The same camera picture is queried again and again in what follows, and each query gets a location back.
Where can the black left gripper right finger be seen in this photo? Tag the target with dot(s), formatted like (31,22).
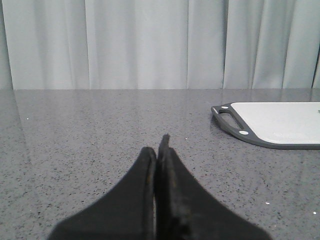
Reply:
(186,211)

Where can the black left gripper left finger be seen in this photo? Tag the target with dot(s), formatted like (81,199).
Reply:
(126,212)

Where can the white cutting board grey rim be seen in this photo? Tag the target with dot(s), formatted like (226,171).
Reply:
(274,125)

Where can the white curtain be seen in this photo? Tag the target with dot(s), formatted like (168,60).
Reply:
(159,44)

